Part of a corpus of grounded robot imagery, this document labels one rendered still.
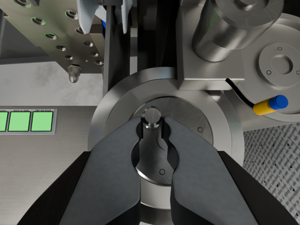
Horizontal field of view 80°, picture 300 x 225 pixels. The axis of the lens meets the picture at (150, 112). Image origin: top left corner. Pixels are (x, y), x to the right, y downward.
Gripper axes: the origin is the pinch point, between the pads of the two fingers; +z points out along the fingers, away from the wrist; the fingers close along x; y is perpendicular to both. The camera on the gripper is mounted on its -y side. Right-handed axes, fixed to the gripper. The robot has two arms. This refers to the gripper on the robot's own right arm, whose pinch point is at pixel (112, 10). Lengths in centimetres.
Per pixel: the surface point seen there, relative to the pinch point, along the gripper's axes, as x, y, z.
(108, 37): 0.1, 5.0, -1.9
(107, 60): 0.1, 7.7, -1.9
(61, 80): -108, -73, 212
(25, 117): -28.4, 8.4, 29.4
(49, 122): -21.9, 9.8, 29.4
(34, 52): -144, -109, 204
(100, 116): -0.3, 13.7, -2.4
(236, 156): 12.5, 17.5, -2.4
